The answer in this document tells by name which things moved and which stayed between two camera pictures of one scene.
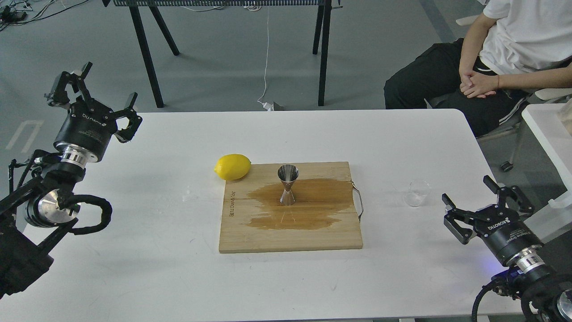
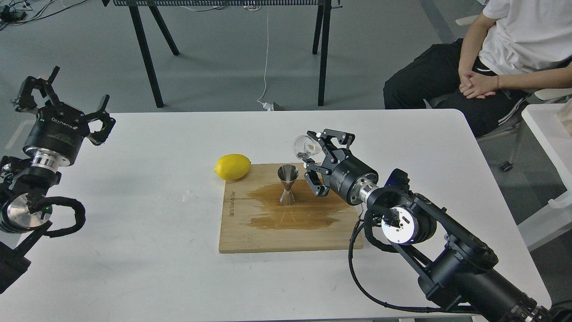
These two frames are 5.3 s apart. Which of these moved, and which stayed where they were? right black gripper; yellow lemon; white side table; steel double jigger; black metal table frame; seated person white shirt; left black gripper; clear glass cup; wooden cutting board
Moved: left black gripper; right black gripper; clear glass cup
Stayed: seated person white shirt; white side table; black metal table frame; wooden cutting board; yellow lemon; steel double jigger
